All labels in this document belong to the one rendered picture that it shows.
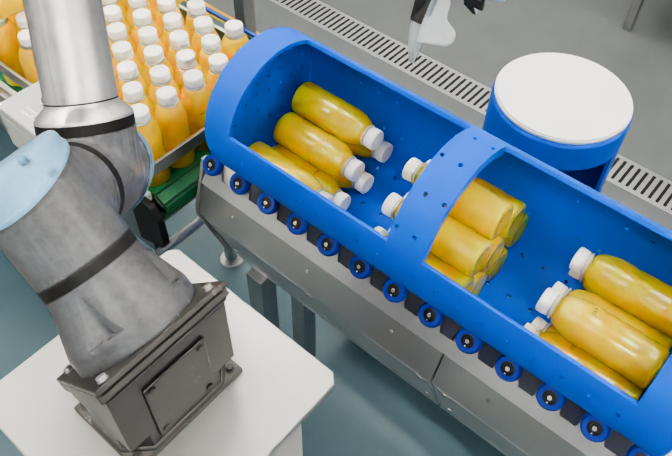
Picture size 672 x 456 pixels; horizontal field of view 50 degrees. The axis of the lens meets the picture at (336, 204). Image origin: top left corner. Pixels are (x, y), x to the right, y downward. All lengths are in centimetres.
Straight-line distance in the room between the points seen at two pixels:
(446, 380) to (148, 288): 66
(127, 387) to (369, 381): 151
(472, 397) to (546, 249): 28
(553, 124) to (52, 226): 100
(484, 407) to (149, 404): 63
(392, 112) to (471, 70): 192
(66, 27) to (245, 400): 49
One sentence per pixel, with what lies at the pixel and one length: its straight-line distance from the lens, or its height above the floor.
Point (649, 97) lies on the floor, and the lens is 335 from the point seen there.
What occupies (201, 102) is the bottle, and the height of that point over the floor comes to 103.
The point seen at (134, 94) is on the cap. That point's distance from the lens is 143.
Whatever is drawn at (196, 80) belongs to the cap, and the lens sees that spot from 144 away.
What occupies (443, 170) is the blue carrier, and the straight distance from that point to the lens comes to 105.
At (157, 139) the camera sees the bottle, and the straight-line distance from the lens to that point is 141.
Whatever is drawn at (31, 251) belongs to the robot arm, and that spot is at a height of 141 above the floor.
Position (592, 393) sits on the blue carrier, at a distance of 104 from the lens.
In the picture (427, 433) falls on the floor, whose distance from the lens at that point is 217.
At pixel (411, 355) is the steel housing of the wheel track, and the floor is 86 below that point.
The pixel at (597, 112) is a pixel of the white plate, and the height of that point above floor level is 104.
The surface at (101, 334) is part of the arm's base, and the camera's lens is 77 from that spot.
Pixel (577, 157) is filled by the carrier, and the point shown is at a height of 100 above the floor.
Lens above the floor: 198
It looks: 49 degrees down
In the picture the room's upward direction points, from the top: 2 degrees clockwise
